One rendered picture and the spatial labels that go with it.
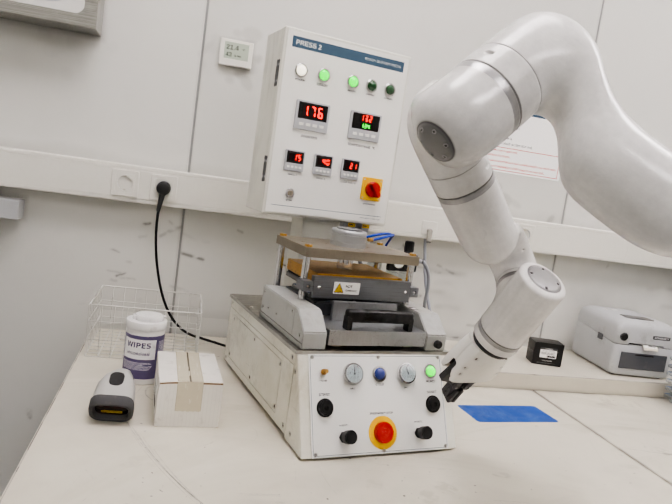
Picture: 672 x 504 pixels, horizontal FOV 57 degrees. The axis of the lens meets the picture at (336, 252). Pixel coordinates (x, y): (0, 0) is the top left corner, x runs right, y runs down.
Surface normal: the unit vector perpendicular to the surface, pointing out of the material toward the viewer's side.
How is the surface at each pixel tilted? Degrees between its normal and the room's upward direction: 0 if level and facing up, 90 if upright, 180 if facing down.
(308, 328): 40
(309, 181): 90
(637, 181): 87
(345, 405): 65
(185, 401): 89
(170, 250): 90
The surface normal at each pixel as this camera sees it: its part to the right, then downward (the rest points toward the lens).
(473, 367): 0.16, 0.69
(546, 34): 0.04, -0.34
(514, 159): 0.23, 0.15
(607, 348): -0.98, -0.11
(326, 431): 0.44, -0.26
